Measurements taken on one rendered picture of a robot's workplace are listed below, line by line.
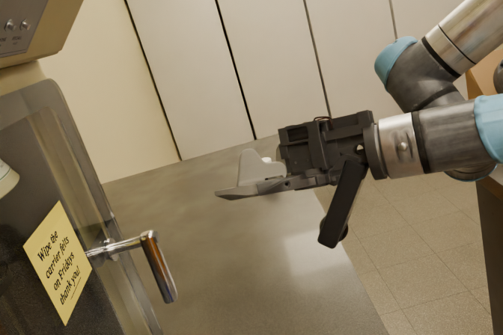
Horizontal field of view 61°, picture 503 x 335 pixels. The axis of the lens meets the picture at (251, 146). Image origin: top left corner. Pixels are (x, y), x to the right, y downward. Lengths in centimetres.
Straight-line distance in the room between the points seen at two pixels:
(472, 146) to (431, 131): 4
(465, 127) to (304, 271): 42
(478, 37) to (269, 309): 50
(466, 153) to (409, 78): 17
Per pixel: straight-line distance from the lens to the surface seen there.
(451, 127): 51
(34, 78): 49
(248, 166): 53
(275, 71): 332
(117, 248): 49
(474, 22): 62
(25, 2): 36
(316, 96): 340
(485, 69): 112
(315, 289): 76
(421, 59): 63
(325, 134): 54
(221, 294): 82
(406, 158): 51
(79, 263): 43
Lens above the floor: 140
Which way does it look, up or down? 18 degrees down
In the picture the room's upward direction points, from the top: 16 degrees counter-clockwise
